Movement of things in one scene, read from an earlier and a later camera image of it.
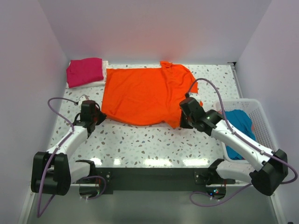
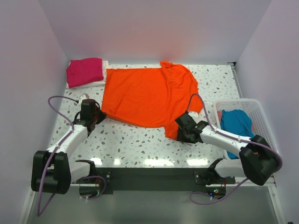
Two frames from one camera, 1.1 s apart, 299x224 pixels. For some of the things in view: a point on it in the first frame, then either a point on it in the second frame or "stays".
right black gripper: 182,124 to 180,137
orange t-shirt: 136,96 stays
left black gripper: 102,116 stays
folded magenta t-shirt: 81,71 stays
